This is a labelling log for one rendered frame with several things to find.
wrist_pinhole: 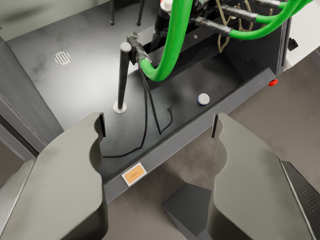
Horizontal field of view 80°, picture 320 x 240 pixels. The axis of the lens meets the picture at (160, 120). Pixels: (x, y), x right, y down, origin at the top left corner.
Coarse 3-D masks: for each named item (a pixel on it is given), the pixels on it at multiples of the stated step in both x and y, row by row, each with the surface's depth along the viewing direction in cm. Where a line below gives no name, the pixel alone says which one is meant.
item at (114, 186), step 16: (256, 80) 59; (224, 96) 68; (240, 96) 56; (208, 112) 53; (224, 112) 54; (192, 128) 51; (160, 144) 48; (176, 144) 49; (144, 160) 46; (160, 160) 47; (112, 176) 44; (112, 192) 43
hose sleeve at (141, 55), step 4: (132, 40) 31; (136, 40) 31; (136, 44) 30; (140, 44) 30; (136, 48) 29; (140, 48) 29; (136, 52) 29; (140, 52) 28; (144, 52) 28; (136, 56) 28; (140, 56) 27; (144, 56) 27; (148, 56) 28; (136, 60) 29; (140, 60) 27
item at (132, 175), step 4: (136, 168) 44; (140, 168) 44; (128, 172) 44; (132, 172) 44; (136, 172) 44; (140, 172) 44; (144, 172) 45; (124, 176) 43; (128, 176) 44; (132, 176) 44; (136, 176) 44; (128, 180) 43; (132, 180) 44
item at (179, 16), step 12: (180, 0) 13; (192, 0) 13; (180, 12) 13; (180, 24) 14; (168, 36) 15; (180, 36) 15; (168, 48) 16; (180, 48) 16; (144, 60) 27; (168, 60) 17; (144, 72) 25; (156, 72) 20; (168, 72) 19
